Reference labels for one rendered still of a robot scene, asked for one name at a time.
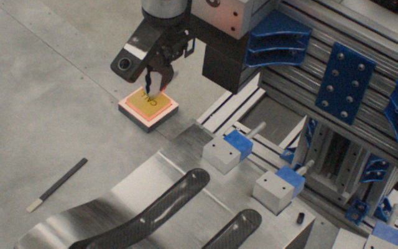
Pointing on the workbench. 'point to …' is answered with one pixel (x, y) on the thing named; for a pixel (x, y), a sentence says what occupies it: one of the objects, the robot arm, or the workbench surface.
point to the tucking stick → (56, 185)
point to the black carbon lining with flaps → (192, 178)
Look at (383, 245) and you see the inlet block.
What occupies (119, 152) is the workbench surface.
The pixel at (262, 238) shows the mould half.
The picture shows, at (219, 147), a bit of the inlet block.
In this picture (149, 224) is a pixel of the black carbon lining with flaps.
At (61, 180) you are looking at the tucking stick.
